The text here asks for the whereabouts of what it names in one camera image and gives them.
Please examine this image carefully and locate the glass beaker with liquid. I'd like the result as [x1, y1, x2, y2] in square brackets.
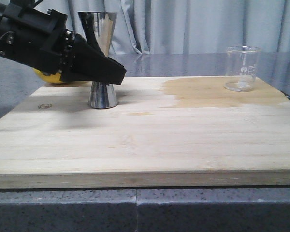
[224, 46, 261, 92]

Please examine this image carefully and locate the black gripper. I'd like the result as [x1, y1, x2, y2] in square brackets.
[0, 0, 126, 85]

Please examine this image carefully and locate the steel double jigger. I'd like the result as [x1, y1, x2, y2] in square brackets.
[78, 11, 118, 109]

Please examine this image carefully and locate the yellow lemon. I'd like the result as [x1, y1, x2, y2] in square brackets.
[33, 68, 67, 84]

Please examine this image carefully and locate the wooden cutting board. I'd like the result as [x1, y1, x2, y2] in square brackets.
[0, 77, 290, 189]

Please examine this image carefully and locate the grey curtain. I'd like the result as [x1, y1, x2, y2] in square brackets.
[37, 0, 290, 54]

